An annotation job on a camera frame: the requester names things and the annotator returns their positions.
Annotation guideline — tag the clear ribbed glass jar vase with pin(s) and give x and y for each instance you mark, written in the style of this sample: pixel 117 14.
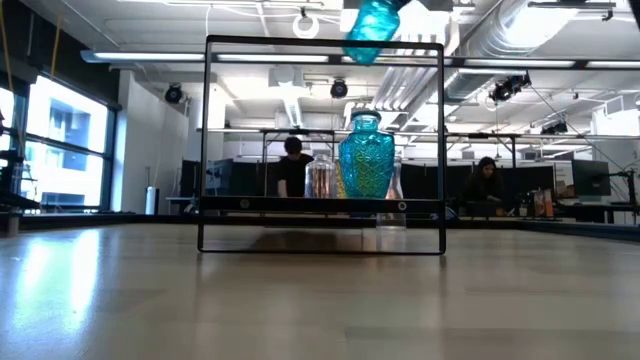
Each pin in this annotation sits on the clear ribbed glass jar vase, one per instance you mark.
pixel 320 177

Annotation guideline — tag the yellow hobnail glass vase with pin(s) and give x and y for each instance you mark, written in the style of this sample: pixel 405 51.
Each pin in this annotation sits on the yellow hobnail glass vase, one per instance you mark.
pixel 340 182

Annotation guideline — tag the tall blue embossed glass vase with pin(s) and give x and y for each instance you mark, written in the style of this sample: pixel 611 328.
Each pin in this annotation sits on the tall blue embossed glass vase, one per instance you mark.
pixel 366 160

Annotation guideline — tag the short blue embossed glass vase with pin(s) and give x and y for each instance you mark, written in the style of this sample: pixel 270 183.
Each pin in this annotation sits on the short blue embossed glass vase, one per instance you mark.
pixel 372 30

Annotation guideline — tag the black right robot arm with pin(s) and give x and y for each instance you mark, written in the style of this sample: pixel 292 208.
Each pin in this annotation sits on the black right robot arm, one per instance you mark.
pixel 638 10

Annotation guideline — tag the person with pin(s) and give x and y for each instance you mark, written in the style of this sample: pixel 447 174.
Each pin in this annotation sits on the person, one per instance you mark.
pixel 294 170
pixel 484 182

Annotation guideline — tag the clear flared glass vase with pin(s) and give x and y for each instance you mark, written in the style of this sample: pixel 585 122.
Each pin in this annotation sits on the clear flared glass vase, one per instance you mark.
pixel 398 182

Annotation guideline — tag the white cylinder bin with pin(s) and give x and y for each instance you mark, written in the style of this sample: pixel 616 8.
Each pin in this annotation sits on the white cylinder bin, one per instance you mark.
pixel 151 200

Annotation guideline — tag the black ceiling spotlight cluster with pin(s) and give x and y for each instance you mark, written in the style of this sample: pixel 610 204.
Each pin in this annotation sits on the black ceiling spotlight cluster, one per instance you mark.
pixel 510 87

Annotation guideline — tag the orange object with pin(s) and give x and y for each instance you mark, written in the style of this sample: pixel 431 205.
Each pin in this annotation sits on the orange object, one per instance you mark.
pixel 542 202

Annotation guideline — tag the large window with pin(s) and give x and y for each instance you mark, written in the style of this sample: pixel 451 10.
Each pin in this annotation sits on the large window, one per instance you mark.
pixel 65 150

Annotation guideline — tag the black computer monitor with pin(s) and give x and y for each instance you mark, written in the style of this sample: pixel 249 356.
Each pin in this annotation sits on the black computer monitor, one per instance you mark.
pixel 591 177

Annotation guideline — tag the dark background desk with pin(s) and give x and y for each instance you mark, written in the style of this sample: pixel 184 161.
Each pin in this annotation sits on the dark background desk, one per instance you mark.
pixel 600 207

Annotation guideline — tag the black equipment stand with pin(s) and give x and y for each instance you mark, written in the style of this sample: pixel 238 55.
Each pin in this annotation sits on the black equipment stand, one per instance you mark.
pixel 10 200

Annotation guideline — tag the wooden shelf black metal frame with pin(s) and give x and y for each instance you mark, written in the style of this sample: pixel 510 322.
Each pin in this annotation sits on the wooden shelf black metal frame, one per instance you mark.
pixel 320 204

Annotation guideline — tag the black ceiling camera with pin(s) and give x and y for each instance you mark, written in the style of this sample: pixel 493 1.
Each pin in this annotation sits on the black ceiling camera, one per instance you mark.
pixel 339 89
pixel 173 93

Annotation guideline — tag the silver ventilation duct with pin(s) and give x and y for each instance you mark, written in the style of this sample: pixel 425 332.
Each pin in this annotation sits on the silver ventilation duct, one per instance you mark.
pixel 500 55

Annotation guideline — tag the black aluminium table frame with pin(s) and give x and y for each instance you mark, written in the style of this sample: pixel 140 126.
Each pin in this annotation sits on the black aluminium table frame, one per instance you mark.
pixel 100 218

